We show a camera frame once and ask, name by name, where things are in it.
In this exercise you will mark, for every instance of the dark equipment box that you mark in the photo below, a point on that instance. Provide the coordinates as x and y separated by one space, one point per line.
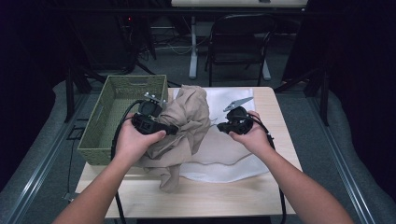
106 40

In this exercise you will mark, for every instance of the black metal stand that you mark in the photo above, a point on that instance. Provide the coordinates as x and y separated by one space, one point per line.
69 93
325 102

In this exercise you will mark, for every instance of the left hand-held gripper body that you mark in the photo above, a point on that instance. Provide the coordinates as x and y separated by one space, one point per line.
148 119

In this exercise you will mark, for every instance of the black folding chair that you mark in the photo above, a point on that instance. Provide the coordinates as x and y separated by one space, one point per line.
243 25

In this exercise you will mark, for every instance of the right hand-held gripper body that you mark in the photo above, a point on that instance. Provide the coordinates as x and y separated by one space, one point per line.
239 123

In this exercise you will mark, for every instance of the person's left hand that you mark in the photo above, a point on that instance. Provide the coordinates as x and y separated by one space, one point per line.
134 144

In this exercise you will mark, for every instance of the green woven basket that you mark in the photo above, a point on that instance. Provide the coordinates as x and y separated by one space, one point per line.
93 146

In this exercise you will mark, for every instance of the white mesh laundry bag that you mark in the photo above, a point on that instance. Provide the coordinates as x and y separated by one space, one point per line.
224 155

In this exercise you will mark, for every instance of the metal floor rail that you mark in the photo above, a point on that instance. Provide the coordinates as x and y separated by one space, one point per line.
31 183
351 186

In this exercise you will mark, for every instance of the dark curtain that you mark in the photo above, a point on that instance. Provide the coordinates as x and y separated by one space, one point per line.
358 62
25 62

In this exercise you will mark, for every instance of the beige garment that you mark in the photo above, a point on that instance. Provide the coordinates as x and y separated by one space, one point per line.
186 118

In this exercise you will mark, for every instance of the person's right hand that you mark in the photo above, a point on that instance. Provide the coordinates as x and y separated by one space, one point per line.
257 138

